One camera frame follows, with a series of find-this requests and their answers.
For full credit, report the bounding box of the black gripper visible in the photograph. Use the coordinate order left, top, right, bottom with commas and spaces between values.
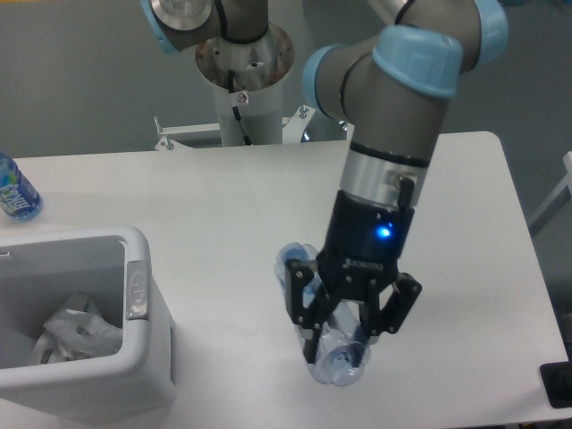
285, 190, 422, 363

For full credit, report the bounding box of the clear plastic bottle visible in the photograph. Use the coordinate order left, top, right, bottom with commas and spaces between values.
274, 242, 370, 387

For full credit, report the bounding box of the white paper wrapper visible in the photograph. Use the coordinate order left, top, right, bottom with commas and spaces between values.
44, 292, 123, 362

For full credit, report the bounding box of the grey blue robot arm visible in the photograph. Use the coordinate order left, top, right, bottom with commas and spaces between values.
142, 1, 508, 364

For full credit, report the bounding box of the white plastic trash can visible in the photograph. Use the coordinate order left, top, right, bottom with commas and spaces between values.
1, 226, 176, 422

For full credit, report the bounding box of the trash inside can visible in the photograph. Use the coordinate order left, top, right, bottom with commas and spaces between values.
29, 332, 63, 366

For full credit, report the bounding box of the black device at table edge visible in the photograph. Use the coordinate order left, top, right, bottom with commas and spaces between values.
540, 361, 571, 408

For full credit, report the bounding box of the blue labelled water bottle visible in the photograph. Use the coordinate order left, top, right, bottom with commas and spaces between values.
1, 153, 43, 222

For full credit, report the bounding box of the white pedestal base frame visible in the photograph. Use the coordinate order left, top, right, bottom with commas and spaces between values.
153, 104, 357, 152

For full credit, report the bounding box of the white frame at right edge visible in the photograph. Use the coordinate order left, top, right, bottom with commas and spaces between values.
528, 151, 571, 237

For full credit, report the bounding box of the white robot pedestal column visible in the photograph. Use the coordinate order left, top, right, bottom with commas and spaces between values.
196, 23, 295, 147

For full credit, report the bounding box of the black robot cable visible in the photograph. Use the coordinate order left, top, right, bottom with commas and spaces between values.
226, 69, 253, 147

